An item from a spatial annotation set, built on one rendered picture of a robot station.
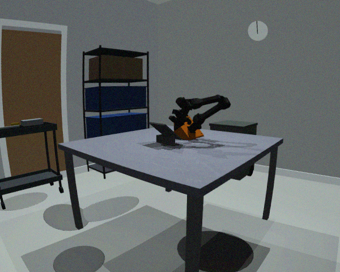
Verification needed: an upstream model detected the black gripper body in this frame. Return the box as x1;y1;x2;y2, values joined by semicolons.
169;109;192;125

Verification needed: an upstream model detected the grey switch panel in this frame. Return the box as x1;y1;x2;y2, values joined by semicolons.
149;122;181;145

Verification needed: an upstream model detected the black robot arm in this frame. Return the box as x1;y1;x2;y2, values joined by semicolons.
172;94;231;133

